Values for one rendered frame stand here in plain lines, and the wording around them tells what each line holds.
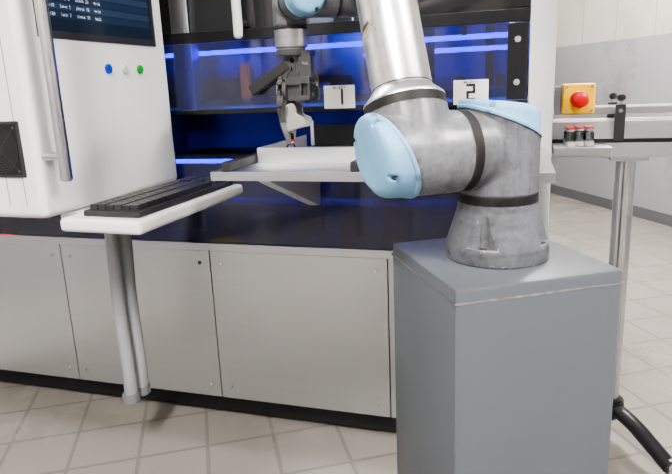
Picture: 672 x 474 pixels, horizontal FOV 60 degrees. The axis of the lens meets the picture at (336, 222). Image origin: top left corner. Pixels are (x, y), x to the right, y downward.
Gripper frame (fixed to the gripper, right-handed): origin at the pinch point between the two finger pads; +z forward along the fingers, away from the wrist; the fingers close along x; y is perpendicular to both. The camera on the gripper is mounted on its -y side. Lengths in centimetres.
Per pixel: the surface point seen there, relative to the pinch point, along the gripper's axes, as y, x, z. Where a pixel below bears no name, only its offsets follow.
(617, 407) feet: 82, 33, 81
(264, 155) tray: -4.0, -5.6, 3.6
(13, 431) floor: -101, -1, 93
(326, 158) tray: 11.1, -5.5, 4.4
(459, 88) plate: 38.3, 20.5, -9.4
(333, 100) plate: 5.4, 20.4, -7.6
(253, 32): -16.3, 20.7, -26.2
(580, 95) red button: 66, 17, -7
